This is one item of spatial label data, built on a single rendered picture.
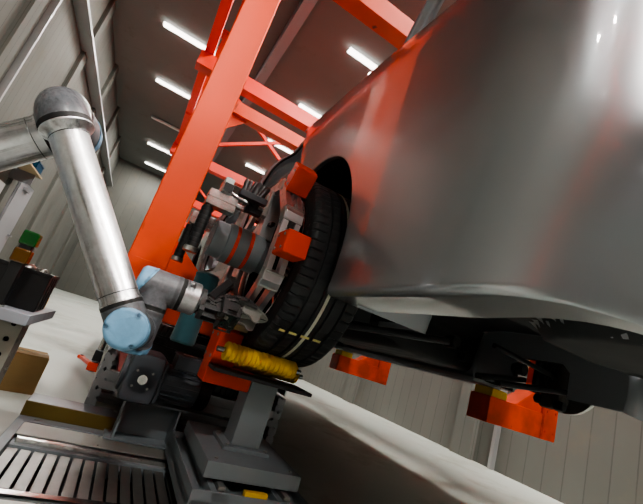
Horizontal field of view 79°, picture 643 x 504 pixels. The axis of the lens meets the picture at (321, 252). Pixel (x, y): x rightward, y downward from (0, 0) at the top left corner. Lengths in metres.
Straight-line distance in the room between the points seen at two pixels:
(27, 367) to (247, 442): 1.31
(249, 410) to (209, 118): 1.29
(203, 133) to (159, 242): 0.54
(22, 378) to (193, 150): 1.36
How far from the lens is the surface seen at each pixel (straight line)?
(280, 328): 1.19
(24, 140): 1.25
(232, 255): 1.34
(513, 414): 2.98
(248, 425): 1.42
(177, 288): 1.09
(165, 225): 1.81
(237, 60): 2.16
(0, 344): 1.52
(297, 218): 1.20
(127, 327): 0.94
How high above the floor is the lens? 0.57
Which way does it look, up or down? 15 degrees up
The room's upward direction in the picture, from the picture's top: 18 degrees clockwise
